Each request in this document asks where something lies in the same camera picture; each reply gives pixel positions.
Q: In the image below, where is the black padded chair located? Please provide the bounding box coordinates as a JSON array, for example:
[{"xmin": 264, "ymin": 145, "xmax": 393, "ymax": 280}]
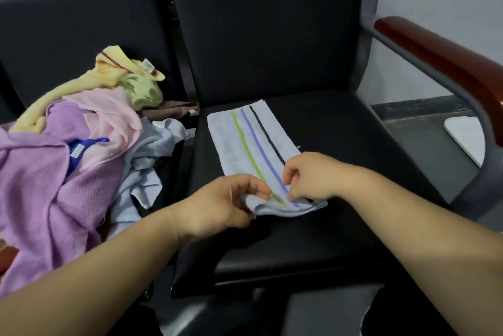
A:
[
  {"xmin": 163, "ymin": 0, "xmax": 449, "ymax": 299},
  {"xmin": 0, "ymin": 0, "xmax": 197, "ymax": 207}
]

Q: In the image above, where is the green towel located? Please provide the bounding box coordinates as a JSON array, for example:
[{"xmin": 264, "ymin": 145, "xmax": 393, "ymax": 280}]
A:
[{"xmin": 118, "ymin": 72, "xmax": 163, "ymax": 111}]

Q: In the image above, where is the person's right hand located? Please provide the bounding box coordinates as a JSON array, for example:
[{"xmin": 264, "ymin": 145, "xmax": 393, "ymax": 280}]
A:
[{"xmin": 282, "ymin": 152, "xmax": 357, "ymax": 203}]

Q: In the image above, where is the purple towel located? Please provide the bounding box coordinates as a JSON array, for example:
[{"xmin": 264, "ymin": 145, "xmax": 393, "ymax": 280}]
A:
[{"xmin": 0, "ymin": 100, "xmax": 126, "ymax": 298}]

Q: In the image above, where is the red-brown wooden armrest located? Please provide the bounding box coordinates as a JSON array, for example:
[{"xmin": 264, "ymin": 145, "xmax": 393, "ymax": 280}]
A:
[
  {"xmin": 374, "ymin": 16, "xmax": 503, "ymax": 148},
  {"xmin": 0, "ymin": 239, "xmax": 19, "ymax": 276}
]

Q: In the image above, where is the plain light blue cloth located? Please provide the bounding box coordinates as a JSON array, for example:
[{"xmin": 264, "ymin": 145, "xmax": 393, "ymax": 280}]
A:
[{"xmin": 106, "ymin": 118, "xmax": 190, "ymax": 239}]

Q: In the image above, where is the yellow towel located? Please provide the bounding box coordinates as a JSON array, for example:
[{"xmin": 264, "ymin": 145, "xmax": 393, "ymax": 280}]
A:
[{"xmin": 10, "ymin": 46, "xmax": 166, "ymax": 133}]

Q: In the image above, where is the person's left hand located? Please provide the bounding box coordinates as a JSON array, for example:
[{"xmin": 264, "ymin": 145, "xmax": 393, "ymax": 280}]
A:
[{"xmin": 172, "ymin": 174, "xmax": 273, "ymax": 242}]

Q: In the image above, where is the blue cloth with white tag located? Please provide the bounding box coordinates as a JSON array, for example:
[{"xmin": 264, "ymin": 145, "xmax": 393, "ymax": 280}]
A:
[{"xmin": 65, "ymin": 137, "xmax": 111, "ymax": 178}]

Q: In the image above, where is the brown cloth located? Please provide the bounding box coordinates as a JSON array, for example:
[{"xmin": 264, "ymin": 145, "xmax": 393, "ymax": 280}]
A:
[{"xmin": 141, "ymin": 100, "xmax": 200, "ymax": 121}]

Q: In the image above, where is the grey metal chair frame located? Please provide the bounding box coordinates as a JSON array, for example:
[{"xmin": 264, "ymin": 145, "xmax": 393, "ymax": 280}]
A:
[{"xmin": 359, "ymin": 0, "xmax": 503, "ymax": 226}]

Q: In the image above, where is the white flat object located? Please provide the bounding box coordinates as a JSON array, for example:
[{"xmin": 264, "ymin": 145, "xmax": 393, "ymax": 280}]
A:
[{"xmin": 444, "ymin": 116, "xmax": 486, "ymax": 168}]

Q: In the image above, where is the pink towel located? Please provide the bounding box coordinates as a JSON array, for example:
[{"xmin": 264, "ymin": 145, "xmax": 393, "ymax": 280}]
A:
[{"xmin": 65, "ymin": 87, "xmax": 144, "ymax": 174}]

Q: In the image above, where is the light blue striped towel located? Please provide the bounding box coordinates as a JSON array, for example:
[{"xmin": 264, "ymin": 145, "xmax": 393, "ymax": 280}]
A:
[{"xmin": 207, "ymin": 100, "xmax": 329, "ymax": 218}]

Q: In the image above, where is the person's left forearm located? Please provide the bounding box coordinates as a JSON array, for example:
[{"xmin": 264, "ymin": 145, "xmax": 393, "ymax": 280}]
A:
[{"xmin": 0, "ymin": 204, "xmax": 185, "ymax": 336}]

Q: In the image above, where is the person's right forearm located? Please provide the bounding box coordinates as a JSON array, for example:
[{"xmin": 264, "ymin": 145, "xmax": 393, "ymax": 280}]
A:
[{"xmin": 338, "ymin": 165, "xmax": 503, "ymax": 336}]

